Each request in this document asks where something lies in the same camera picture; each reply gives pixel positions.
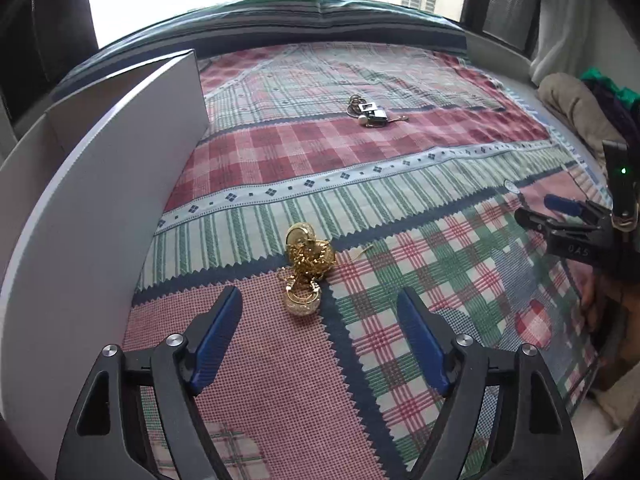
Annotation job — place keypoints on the patchwork plaid blanket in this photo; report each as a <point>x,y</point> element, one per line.
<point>300,160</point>

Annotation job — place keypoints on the person's right hand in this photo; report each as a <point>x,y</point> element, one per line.
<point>591,305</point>

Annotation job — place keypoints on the grey window screen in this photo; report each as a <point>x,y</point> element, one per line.
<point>510,0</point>

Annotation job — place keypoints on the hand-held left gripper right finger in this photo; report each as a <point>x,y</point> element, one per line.
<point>420,340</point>

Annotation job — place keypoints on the white box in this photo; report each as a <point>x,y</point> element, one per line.
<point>75,235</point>

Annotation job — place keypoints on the green cloth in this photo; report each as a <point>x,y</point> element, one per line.
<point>620,92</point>

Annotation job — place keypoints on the dark striped bedding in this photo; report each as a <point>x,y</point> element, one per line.
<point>300,15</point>

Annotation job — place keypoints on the silver keyring trinket cluster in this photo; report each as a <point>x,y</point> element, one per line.
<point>372,114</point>

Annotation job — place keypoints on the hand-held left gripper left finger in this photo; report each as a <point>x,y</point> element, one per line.
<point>220,340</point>

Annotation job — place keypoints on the white curtain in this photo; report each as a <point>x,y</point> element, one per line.
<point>565,25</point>

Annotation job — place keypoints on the white fluffy cloth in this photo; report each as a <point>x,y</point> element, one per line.
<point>595,420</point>

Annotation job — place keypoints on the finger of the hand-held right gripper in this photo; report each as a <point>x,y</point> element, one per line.
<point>560,204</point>
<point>530,219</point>

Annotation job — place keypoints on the dark window frame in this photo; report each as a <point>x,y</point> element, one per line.
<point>50,35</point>

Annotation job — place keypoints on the purple garment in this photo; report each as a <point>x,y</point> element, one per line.
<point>627,120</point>

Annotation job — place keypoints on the gold round earring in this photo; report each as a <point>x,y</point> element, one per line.
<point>298,235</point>

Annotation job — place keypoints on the beige cloth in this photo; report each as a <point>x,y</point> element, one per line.
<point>575,105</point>

